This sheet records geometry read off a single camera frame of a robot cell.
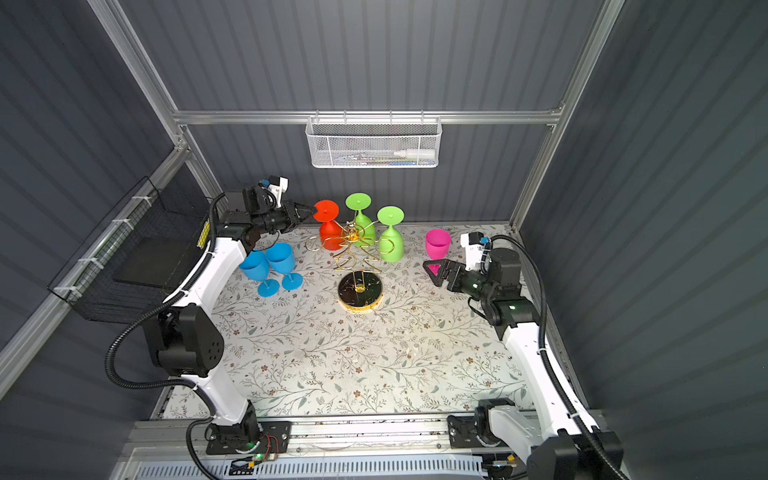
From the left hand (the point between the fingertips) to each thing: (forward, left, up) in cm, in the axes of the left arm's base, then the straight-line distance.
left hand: (317, 209), depth 82 cm
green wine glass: (-6, -20, -10) cm, 23 cm away
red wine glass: (0, -2, -9) cm, 9 cm away
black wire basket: (+12, +46, -8) cm, 48 cm away
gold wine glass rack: (-8, -10, -29) cm, 32 cm away
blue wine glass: (-8, +20, -15) cm, 26 cm away
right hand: (-19, -31, -4) cm, 37 cm away
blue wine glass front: (-4, +13, -16) cm, 22 cm away
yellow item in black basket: (-3, +32, -5) cm, 33 cm away
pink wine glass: (-1, -35, -15) cm, 38 cm away
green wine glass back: (-7, -13, -3) cm, 15 cm away
